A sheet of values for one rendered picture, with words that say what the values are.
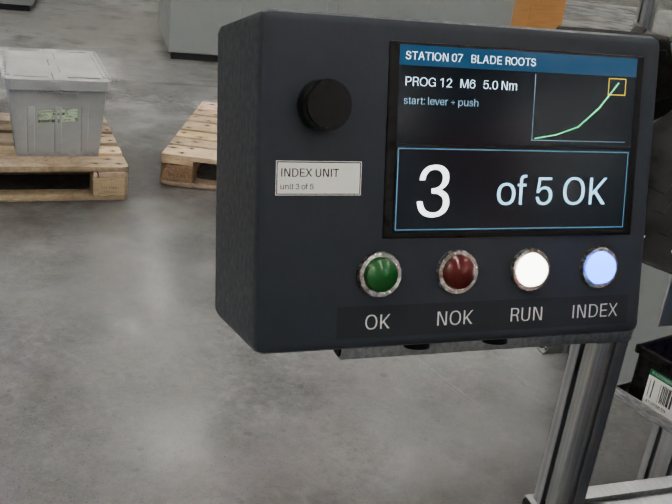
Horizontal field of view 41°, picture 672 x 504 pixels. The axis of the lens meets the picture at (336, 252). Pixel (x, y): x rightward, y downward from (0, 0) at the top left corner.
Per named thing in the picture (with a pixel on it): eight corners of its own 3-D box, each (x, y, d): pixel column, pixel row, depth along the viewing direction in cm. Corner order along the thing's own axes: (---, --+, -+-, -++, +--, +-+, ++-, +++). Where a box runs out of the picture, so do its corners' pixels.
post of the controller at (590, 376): (562, 493, 77) (616, 287, 69) (581, 516, 74) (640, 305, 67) (532, 497, 76) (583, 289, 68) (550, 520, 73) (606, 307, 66)
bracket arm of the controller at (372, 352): (608, 323, 71) (617, 289, 69) (631, 341, 68) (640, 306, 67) (325, 339, 63) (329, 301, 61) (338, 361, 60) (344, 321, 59)
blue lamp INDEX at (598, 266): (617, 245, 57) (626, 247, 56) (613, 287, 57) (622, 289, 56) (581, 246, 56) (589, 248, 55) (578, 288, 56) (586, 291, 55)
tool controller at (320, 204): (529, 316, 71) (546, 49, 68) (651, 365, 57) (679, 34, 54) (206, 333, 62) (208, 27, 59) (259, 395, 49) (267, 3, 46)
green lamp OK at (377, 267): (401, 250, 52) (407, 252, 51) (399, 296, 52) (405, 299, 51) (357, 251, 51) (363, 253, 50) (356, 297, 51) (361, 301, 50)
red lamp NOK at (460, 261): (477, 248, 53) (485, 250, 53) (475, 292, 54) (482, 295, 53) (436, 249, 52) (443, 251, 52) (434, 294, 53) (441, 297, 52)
